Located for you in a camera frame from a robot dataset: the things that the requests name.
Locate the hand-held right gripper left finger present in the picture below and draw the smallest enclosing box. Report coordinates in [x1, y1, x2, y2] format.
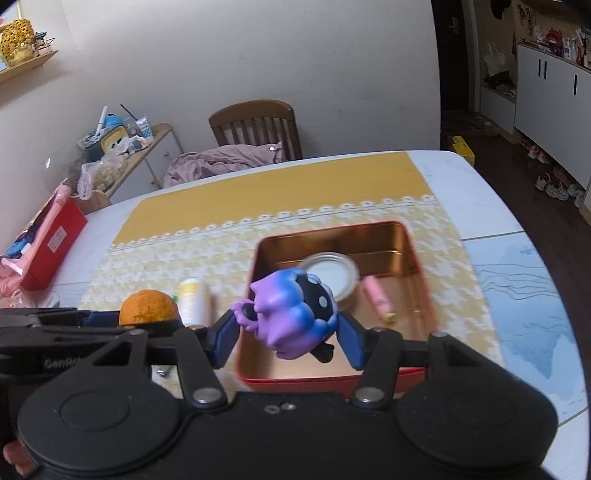
[90, 308, 242, 409]

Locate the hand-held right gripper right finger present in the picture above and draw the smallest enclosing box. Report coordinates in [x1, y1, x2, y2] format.
[336, 316, 476, 409]

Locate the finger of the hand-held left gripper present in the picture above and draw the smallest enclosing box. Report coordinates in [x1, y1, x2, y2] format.
[82, 310, 123, 329]

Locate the white yellow-label bottle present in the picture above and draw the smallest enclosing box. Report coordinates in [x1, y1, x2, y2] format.
[178, 278, 214, 329]

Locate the orange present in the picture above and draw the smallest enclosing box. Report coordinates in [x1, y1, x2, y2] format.
[119, 290, 182, 328]

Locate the purple blue toy figure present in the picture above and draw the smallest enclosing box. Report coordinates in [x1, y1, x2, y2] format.
[231, 270, 336, 363]

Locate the red tin box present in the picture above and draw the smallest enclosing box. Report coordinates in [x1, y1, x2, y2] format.
[235, 222, 439, 396]

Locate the person's left hand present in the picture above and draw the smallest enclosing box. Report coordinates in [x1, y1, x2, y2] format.
[0, 438, 35, 479]

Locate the pink tube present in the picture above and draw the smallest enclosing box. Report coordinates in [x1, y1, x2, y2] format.
[361, 276, 399, 325]

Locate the round metal tin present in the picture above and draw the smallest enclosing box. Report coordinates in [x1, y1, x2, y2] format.
[300, 253, 361, 304]

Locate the pink plastic item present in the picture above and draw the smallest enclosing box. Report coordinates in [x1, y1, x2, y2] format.
[0, 185, 71, 297]

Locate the clear plastic food bag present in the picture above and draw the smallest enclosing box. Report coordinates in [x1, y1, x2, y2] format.
[76, 152, 128, 197]

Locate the clear plastic cover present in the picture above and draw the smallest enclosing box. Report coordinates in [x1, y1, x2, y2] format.
[41, 148, 80, 191]

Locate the white wood-top side shelf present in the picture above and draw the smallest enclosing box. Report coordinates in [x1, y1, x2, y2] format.
[81, 122, 184, 204]

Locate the mauve cloth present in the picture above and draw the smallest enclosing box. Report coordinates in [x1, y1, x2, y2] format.
[163, 143, 288, 189]

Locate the blue yellow container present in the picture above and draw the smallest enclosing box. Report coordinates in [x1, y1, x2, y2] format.
[99, 115, 128, 151]

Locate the yellow box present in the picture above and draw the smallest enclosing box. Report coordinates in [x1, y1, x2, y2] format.
[450, 136, 476, 167]

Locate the brown wooden chair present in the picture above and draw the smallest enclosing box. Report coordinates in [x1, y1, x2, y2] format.
[209, 99, 303, 160]

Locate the row of shoes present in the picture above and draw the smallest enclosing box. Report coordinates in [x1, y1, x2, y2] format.
[519, 136, 591, 211]

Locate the low white bench shelf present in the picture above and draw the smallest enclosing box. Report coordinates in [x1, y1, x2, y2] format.
[480, 83, 517, 136]

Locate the yellow sunflower decoration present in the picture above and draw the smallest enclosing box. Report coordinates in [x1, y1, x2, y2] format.
[0, 18, 40, 64]

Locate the dark door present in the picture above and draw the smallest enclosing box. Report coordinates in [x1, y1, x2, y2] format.
[431, 0, 482, 112]

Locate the white cabinet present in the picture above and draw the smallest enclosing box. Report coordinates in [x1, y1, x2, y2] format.
[512, 41, 591, 191]

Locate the white tote bag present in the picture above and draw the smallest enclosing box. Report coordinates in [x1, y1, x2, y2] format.
[482, 42, 511, 77]

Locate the assorted cabinet-top clutter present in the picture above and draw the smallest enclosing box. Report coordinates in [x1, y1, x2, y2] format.
[517, 23, 591, 70]

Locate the wooden wall shelf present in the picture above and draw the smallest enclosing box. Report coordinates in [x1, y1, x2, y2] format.
[0, 48, 60, 85]

